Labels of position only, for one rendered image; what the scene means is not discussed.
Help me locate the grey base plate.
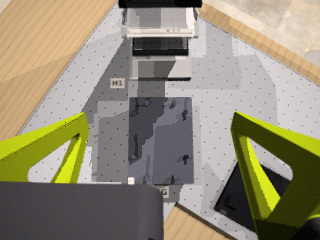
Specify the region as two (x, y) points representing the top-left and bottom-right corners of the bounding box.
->
(18, 0), (320, 240)

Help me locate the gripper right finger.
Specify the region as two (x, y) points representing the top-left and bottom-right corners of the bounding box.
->
(231, 112), (320, 240)

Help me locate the black rectangular frame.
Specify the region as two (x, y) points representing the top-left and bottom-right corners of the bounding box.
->
(216, 161), (290, 227)

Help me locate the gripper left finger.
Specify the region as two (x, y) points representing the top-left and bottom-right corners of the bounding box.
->
(0, 113), (89, 183)

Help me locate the grey multiwell plate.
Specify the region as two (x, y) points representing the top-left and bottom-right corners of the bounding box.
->
(132, 37), (189, 56)

